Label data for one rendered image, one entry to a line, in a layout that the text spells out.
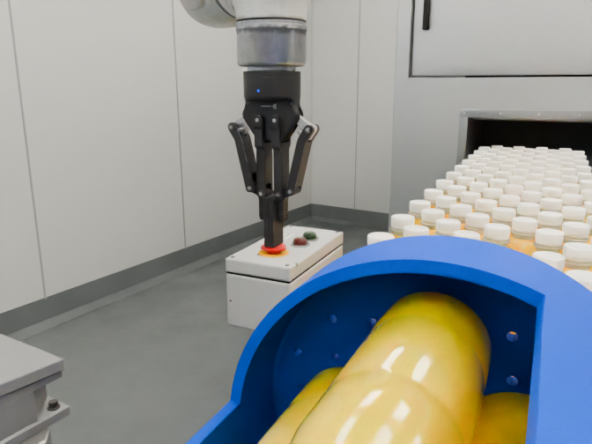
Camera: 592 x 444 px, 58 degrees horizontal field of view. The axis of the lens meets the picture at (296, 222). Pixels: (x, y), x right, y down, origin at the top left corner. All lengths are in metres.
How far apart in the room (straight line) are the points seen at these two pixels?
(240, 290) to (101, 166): 2.82
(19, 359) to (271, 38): 0.45
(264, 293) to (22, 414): 0.32
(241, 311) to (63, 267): 2.74
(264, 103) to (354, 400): 0.54
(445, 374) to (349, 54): 5.02
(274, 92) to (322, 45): 4.70
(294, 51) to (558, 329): 0.51
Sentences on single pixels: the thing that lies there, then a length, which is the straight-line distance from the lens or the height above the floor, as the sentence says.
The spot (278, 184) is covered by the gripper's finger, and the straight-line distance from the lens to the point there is 0.72.
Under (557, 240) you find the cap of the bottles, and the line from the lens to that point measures 0.88.
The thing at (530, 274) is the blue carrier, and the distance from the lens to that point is 0.33.
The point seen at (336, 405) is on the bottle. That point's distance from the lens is 0.24.
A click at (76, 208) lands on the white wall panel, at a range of 3.44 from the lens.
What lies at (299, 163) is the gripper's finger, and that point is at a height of 1.23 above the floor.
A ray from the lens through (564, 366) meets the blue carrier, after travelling 0.25.
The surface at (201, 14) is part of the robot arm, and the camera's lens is 0.85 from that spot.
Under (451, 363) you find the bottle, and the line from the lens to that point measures 0.29.
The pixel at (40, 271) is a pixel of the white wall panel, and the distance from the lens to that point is 3.38.
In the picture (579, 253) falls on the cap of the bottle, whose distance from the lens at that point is 0.82.
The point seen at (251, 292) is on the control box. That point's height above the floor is 1.05.
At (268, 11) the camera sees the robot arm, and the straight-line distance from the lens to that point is 0.69.
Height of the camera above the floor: 1.33
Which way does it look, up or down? 14 degrees down
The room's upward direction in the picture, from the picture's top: straight up
